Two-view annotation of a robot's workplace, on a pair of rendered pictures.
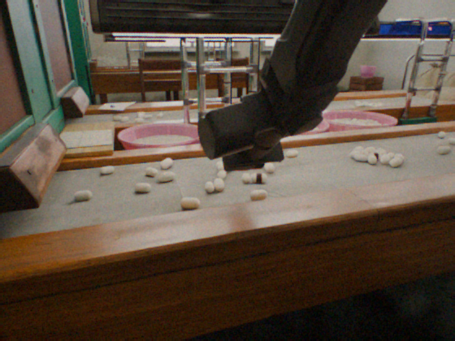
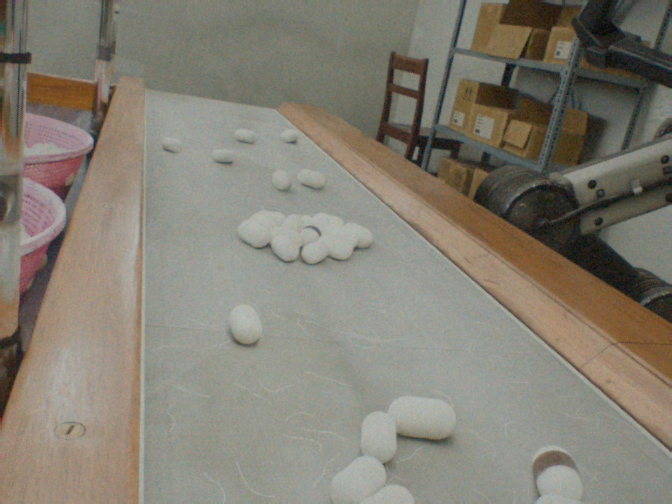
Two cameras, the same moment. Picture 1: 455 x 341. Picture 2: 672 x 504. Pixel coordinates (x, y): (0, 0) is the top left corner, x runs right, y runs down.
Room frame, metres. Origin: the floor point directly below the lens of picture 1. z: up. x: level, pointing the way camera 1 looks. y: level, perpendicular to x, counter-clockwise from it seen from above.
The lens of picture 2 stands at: (0.78, 0.20, 0.93)
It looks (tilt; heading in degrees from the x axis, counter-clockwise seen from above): 18 degrees down; 269
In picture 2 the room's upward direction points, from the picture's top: 11 degrees clockwise
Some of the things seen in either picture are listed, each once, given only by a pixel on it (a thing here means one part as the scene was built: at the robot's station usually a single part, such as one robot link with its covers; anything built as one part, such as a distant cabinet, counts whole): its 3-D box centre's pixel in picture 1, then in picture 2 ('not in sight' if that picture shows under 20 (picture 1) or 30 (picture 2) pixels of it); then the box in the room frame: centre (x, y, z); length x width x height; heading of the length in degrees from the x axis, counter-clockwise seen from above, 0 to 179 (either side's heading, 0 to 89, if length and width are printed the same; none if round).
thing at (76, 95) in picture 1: (76, 101); not in sight; (1.21, 0.56, 0.83); 0.30 x 0.06 x 0.07; 17
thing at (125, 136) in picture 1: (163, 146); not in sight; (0.97, 0.20, 0.72); 0.27 x 0.27 x 0.10
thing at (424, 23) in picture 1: (412, 73); not in sight; (1.50, -0.83, 0.90); 0.20 x 0.19 x 0.45; 107
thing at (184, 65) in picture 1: (201, 81); not in sight; (1.21, 0.09, 0.90); 0.20 x 0.19 x 0.45; 107
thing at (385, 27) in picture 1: (406, 30); not in sight; (1.58, -0.80, 1.08); 0.62 x 0.08 x 0.07; 107
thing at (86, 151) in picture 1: (86, 137); not in sight; (0.90, 0.41, 0.77); 0.33 x 0.15 x 0.01; 17
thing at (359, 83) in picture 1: (366, 84); not in sight; (6.28, -2.65, 0.32); 0.42 x 0.42 x 0.64; 20
